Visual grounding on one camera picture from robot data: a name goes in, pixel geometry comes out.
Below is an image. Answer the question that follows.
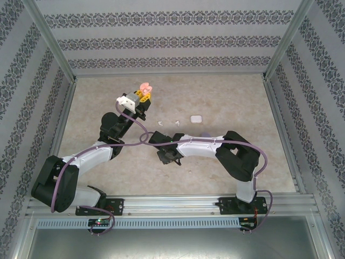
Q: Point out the aluminium frame rail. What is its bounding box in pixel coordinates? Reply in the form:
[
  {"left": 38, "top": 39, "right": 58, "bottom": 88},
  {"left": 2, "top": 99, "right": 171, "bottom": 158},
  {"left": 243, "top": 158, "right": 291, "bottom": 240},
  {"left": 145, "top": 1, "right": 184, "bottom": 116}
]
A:
[
  {"left": 73, "top": 72, "right": 267, "bottom": 79},
  {"left": 44, "top": 80, "right": 79, "bottom": 162},
  {"left": 263, "top": 79, "right": 306, "bottom": 194}
]

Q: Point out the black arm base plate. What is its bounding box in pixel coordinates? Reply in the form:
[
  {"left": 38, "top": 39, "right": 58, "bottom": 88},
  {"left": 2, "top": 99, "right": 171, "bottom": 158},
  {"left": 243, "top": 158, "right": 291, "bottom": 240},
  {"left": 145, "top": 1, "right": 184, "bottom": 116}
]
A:
[
  {"left": 75, "top": 199, "right": 125, "bottom": 216},
  {"left": 218, "top": 197, "right": 269, "bottom": 216}
]

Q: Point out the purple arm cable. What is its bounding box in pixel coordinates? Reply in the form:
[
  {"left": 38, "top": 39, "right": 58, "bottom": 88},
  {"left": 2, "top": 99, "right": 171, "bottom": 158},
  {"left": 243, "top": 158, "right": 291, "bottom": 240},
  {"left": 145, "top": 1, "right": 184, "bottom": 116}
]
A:
[
  {"left": 140, "top": 131, "right": 272, "bottom": 233},
  {"left": 51, "top": 101, "right": 149, "bottom": 236}
]

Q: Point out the wide aluminium mounting rail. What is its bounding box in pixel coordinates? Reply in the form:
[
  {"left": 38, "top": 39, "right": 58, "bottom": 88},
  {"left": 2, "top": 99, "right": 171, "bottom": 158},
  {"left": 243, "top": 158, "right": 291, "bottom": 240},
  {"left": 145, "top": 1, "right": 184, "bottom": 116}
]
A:
[{"left": 26, "top": 196, "right": 316, "bottom": 217}]

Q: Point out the slotted grey cable duct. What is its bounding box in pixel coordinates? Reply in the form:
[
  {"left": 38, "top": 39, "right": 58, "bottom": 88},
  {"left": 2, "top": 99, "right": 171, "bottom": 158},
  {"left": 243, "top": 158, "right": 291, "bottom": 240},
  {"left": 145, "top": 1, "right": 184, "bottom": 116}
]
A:
[{"left": 36, "top": 217, "right": 241, "bottom": 229}]

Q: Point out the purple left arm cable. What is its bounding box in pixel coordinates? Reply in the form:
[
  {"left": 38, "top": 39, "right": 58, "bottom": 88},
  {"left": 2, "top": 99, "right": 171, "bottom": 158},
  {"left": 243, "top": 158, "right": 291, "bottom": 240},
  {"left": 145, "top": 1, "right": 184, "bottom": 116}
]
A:
[{"left": 51, "top": 101, "right": 149, "bottom": 236}]

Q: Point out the grey sheet metal panel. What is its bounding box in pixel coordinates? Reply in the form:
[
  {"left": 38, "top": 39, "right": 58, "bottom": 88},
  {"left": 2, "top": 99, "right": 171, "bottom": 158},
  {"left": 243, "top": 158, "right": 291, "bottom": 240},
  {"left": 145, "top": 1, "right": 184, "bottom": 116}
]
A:
[{"left": 26, "top": 228, "right": 328, "bottom": 259}]

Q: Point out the pink round earbud case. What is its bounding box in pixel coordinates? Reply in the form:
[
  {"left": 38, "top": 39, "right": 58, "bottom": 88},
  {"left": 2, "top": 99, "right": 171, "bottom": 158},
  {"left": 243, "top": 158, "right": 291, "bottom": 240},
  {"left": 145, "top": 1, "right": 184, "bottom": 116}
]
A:
[{"left": 139, "top": 81, "right": 154, "bottom": 94}]

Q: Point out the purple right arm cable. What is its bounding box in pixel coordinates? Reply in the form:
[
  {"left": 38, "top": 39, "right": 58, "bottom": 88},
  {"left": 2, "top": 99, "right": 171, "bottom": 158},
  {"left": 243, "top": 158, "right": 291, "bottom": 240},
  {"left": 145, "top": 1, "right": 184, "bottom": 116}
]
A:
[{"left": 140, "top": 131, "right": 272, "bottom": 233}]

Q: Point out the aluminium frame post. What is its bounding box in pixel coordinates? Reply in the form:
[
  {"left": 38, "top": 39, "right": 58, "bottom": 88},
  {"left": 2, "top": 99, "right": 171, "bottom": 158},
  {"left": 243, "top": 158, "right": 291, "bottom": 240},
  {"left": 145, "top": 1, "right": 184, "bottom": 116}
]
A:
[
  {"left": 261, "top": 0, "right": 315, "bottom": 81},
  {"left": 22, "top": 0, "right": 78, "bottom": 83}
]

